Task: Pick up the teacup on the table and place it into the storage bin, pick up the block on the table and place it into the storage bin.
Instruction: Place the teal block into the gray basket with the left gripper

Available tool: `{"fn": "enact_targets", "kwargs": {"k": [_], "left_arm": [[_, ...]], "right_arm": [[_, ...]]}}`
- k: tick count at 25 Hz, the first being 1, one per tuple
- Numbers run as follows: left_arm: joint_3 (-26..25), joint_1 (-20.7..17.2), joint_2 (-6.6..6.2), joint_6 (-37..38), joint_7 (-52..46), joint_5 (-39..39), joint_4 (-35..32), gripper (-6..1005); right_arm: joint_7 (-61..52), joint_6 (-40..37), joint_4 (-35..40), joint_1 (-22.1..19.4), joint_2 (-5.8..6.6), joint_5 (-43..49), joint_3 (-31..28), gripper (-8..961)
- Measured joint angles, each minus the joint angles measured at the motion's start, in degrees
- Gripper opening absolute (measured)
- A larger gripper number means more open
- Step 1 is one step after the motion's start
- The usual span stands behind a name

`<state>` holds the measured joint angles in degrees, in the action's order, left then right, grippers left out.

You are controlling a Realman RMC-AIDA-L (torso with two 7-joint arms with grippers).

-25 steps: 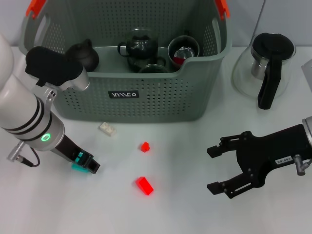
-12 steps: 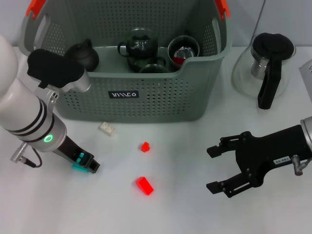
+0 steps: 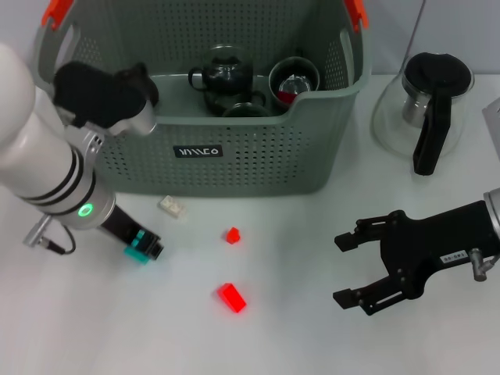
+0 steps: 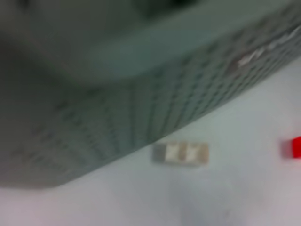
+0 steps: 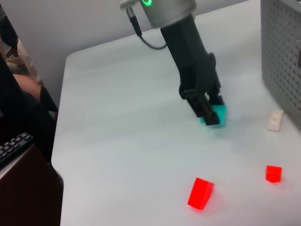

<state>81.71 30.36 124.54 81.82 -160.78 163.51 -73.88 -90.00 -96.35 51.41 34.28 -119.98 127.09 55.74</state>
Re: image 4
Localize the white toy brick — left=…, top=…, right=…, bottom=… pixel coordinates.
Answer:
left=152, top=142, right=210, bottom=170

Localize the small red cube brick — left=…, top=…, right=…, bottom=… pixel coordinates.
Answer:
left=291, top=136, right=301, bottom=160

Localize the grey perforated storage bin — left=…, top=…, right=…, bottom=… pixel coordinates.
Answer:
left=0, top=0, right=301, bottom=189

